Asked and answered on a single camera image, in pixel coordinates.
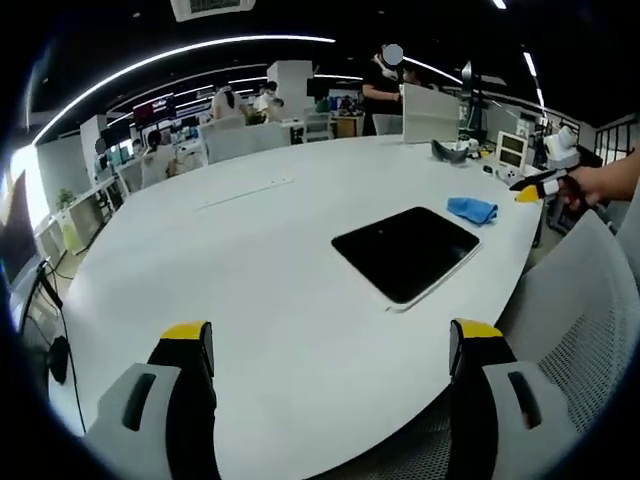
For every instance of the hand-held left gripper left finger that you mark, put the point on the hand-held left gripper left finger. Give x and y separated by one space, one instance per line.
142 415

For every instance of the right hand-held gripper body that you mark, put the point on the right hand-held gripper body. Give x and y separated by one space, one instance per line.
570 192

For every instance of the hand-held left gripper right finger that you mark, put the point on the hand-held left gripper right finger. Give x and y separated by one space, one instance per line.
505 415

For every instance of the blue cleaning cloth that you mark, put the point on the blue cleaning cloth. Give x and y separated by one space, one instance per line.
472 210

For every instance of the black mirror with white frame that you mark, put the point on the black mirror with white frame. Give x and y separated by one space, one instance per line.
405 255

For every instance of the person's right hand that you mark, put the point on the person's right hand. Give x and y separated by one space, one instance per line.
597 182

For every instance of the small white controller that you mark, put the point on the small white controller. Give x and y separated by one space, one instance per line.
506 174

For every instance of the white desk display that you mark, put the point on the white desk display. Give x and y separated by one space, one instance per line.
512 149

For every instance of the black headset on table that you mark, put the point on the black headset on table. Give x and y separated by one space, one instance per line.
447 152

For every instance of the black round stand base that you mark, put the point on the black round stand base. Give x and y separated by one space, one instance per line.
59 360

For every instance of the white mesh office chair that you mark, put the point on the white mesh office chair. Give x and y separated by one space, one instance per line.
585 310

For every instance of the grey desk partition panel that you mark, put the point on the grey desk partition panel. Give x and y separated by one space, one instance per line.
430 115

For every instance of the dark computer monitor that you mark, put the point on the dark computer monitor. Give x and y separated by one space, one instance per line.
17 235

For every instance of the green potted plant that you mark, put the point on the green potted plant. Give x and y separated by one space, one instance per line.
65 199

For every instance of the long ceiling light strip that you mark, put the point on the long ceiling light strip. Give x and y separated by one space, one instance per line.
165 57

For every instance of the ceiling air conditioner vent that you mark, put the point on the ceiling air conditioner vent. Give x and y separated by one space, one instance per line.
212 8

